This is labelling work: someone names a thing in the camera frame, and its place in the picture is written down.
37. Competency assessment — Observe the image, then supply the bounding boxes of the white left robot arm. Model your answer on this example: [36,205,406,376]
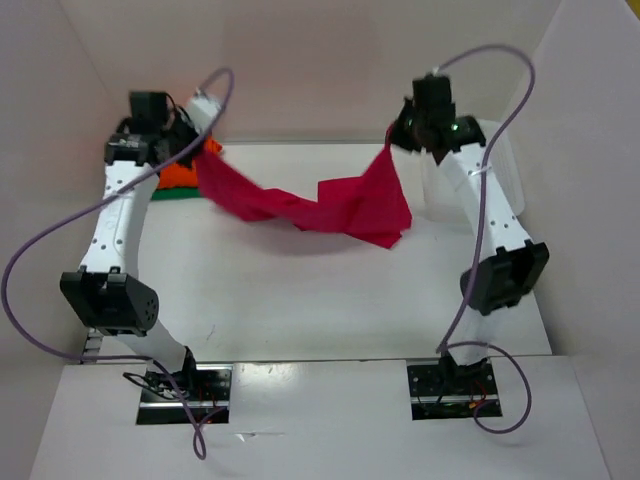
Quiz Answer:
[60,91,221,400]

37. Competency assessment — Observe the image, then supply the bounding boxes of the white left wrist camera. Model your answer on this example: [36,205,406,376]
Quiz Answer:
[184,90,221,134]

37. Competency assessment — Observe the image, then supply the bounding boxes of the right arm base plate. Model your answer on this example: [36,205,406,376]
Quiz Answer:
[406,355,502,421]

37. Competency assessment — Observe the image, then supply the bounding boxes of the pink t-shirt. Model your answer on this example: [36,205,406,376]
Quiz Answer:
[195,141,412,249]

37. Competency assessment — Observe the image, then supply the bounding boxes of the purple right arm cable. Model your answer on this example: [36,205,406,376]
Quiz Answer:
[432,44,539,435]

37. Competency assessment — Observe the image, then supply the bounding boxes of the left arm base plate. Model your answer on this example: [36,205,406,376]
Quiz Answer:
[123,364,233,425]

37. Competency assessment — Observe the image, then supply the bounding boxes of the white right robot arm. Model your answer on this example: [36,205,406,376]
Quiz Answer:
[388,73,550,393]

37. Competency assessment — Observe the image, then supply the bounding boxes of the green t-shirt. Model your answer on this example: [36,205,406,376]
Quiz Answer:
[151,187,201,201]

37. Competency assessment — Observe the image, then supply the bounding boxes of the orange t-shirt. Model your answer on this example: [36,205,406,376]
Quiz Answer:
[156,159,198,191]

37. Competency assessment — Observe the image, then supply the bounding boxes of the white plastic basket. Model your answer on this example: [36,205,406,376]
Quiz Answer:
[421,130,525,224]

